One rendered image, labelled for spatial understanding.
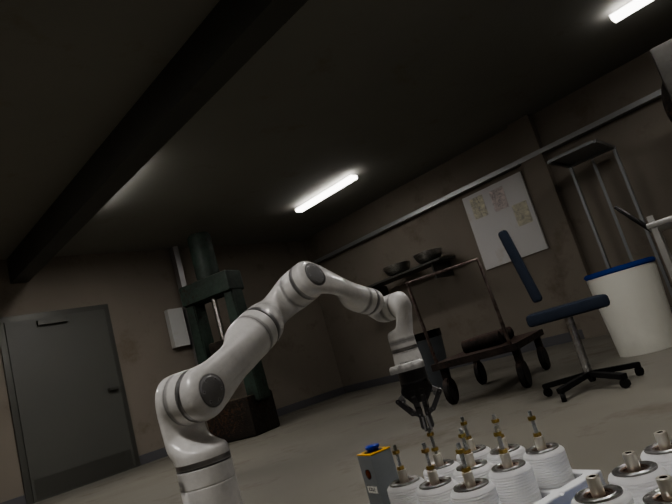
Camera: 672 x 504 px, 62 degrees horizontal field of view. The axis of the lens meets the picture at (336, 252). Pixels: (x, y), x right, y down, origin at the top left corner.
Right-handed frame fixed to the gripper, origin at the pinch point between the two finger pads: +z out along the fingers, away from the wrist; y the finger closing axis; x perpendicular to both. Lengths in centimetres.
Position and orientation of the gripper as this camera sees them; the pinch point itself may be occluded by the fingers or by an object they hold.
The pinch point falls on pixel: (427, 422)
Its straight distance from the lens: 153.2
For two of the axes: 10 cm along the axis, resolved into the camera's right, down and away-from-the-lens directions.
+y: -9.3, 3.1, 2.0
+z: 2.7, 9.4, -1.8
